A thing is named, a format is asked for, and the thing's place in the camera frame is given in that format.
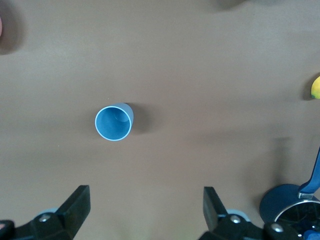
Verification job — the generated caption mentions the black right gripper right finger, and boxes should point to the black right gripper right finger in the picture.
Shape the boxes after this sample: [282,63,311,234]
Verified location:
[197,186,301,240]

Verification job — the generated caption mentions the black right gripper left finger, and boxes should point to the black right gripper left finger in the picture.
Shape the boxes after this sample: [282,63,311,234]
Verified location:
[0,184,91,240]

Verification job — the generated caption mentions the blue plastic cup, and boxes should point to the blue plastic cup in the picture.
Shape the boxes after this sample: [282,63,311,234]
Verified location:
[94,102,135,143]

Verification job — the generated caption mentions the dark blue saucepan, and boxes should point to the dark blue saucepan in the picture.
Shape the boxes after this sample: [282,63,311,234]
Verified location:
[259,143,320,240]

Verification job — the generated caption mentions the glass lid with blue knob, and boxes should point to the glass lid with blue knob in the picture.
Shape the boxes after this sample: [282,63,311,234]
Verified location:
[273,196,320,240]

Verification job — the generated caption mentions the yellow lemon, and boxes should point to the yellow lemon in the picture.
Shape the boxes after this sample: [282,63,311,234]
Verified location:
[310,75,320,100]

